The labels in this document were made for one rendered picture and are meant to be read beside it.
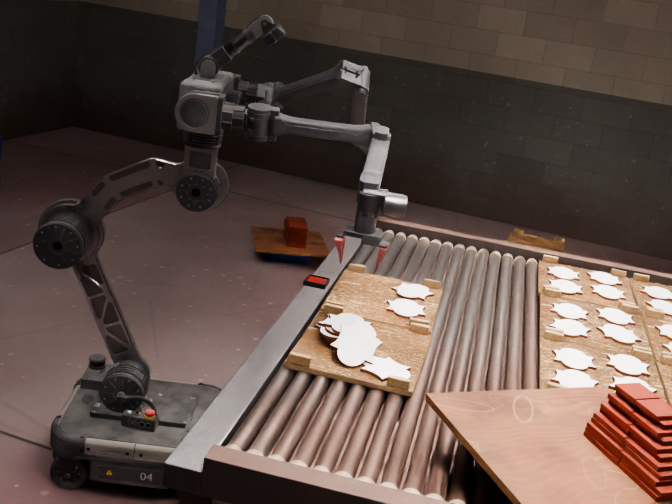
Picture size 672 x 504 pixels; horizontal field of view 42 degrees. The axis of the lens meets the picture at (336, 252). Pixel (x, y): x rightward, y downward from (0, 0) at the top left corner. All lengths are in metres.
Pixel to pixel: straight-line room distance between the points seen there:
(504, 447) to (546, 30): 5.94
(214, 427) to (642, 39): 6.02
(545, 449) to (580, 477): 0.11
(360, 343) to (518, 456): 0.67
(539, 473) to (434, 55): 6.16
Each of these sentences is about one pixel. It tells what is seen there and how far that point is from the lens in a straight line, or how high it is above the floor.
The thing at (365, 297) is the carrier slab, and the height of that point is 0.94.
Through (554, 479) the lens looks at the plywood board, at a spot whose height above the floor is 1.04.
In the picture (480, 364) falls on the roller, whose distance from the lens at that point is 2.56.
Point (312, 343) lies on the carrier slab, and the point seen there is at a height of 0.94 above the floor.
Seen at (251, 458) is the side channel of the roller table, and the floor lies 0.95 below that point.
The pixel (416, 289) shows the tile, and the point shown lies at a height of 0.95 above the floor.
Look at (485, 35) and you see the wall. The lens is 7.66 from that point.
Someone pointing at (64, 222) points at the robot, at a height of 0.97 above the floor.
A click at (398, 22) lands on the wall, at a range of 7.82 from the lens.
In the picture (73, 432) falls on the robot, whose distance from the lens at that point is 3.31.
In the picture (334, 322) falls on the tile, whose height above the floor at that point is 1.00.
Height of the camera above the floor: 1.95
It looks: 18 degrees down
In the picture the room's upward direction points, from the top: 8 degrees clockwise
